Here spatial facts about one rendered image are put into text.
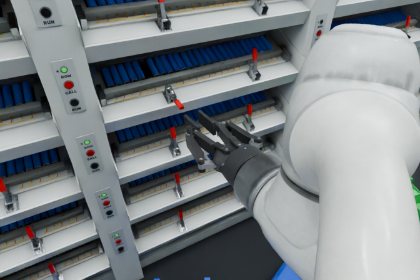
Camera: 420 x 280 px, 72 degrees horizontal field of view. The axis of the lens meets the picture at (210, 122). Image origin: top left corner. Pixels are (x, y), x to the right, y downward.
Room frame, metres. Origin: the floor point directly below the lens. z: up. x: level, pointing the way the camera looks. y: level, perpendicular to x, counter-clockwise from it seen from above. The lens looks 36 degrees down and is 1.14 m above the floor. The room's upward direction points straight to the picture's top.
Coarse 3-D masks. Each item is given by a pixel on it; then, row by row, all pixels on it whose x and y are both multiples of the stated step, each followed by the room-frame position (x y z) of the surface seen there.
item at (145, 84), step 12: (276, 48) 0.90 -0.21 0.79; (228, 60) 0.81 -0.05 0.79; (240, 60) 0.82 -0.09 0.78; (276, 60) 0.87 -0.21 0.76; (180, 72) 0.73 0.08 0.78; (192, 72) 0.74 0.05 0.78; (204, 72) 0.76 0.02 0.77; (228, 72) 0.78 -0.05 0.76; (132, 84) 0.66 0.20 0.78; (144, 84) 0.67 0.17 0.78; (156, 84) 0.69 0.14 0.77; (180, 84) 0.71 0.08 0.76; (108, 96) 0.63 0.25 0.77
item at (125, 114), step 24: (288, 48) 0.90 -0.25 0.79; (96, 72) 0.71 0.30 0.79; (216, 72) 0.78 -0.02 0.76; (264, 72) 0.82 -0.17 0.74; (288, 72) 0.83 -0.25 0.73; (96, 96) 0.58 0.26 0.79; (120, 96) 0.65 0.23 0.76; (144, 96) 0.66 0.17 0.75; (192, 96) 0.68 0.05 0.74; (216, 96) 0.71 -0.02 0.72; (120, 120) 0.58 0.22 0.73; (144, 120) 0.62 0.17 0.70
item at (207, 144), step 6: (192, 132) 0.45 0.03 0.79; (198, 132) 0.45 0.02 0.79; (198, 138) 0.44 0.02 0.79; (204, 138) 0.43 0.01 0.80; (204, 144) 0.42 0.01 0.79; (210, 144) 0.41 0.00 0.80; (216, 144) 0.40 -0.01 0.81; (222, 144) 0.40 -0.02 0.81; (204, 150) 0.42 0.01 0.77; (210, 150) 0.41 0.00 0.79; (222, 150) 0.38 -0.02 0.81; (228, 150) 0.37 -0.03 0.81
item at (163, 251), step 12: (228, 216) 0.80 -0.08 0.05; (240, 216) 0.81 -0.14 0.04; (204, 228) 0.75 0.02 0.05; (216, 228) 0.76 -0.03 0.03; (180, 240) 0.69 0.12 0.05; (192, 240) 0.70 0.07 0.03; (156, 252) 0.64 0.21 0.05; (168, 252) 0.65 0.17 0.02; (144, 264) 0.61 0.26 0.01; (96, 276) 0.54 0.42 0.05; (108, 276) 0.55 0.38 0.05
